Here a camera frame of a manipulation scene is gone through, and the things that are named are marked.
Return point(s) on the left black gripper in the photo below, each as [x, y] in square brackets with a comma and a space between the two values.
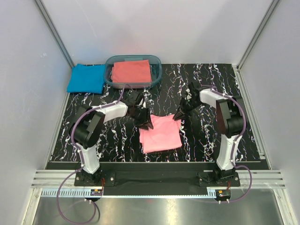
[146, 120]

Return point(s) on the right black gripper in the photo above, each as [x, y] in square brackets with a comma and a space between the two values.
[179, 114]

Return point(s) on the pink t shirt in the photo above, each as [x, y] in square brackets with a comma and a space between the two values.
[165, 135]

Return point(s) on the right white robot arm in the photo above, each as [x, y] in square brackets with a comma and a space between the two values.
[231, 122]

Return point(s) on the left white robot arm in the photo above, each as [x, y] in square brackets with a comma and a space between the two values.
[87, 126]

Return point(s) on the black marble pattern mat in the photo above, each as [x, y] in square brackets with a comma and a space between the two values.
[119, 139]

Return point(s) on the folded coral red t shirt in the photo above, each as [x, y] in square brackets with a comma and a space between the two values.
[131, 72]

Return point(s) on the clear blue plastic bin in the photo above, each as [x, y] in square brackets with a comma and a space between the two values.
[155, 68]

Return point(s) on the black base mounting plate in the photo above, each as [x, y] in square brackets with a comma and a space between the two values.
[157, 179]

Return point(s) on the folded blue t shirt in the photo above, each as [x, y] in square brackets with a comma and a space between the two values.
[87, 79]

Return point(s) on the left small connector board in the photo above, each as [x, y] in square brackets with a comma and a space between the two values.
[96, 192]

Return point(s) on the small connector board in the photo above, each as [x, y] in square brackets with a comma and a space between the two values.
[225, 193]
[96, 192]

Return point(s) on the right small connector board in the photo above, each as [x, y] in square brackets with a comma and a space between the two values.
[225, 193]

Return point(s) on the aluminium rail front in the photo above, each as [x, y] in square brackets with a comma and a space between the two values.
[55, 183]

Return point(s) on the right aluminium frame post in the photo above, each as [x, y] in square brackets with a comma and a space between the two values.
[262, 25]

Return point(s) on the aluminium frame post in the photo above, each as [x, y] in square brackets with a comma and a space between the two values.
[47, 19]
[262, 25]

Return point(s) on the left aluminium frame post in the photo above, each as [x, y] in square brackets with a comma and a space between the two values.
[47, 19]

